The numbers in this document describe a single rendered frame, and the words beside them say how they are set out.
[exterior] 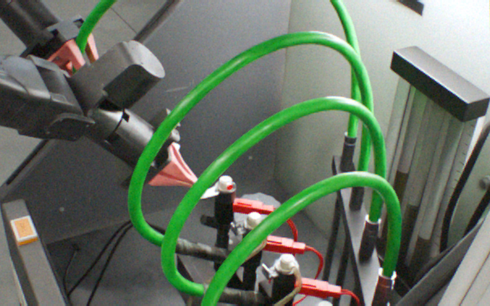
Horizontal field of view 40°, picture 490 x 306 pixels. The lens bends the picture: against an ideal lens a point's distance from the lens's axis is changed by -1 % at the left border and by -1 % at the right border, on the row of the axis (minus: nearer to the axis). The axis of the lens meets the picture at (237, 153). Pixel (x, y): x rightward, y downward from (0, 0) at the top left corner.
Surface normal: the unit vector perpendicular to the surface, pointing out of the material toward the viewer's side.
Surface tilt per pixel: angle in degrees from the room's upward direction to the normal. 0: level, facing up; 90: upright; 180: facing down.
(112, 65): 50
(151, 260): 0
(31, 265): 0
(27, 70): 45
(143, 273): 0
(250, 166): 90
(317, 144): 90
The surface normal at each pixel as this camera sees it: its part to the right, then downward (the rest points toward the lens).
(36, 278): 0.05, -0.80
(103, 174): 0.46, 0.54
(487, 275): -0.85, 0.04
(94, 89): -0.48, -0.11
